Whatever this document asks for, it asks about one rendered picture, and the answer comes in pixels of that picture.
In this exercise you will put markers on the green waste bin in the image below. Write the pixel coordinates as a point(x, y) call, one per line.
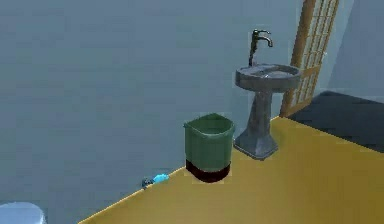
point(209, 146)

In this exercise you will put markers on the dark metal faucet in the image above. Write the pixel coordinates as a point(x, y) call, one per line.
point(256, 43)

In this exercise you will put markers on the grey pedestal sink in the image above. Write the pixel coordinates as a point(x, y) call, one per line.
point(263, 100)

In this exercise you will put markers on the wooden lattice room door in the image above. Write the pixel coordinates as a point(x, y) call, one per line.
point(308, 56)

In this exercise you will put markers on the blue spray bottle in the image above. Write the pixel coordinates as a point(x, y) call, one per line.
point(160, 178)

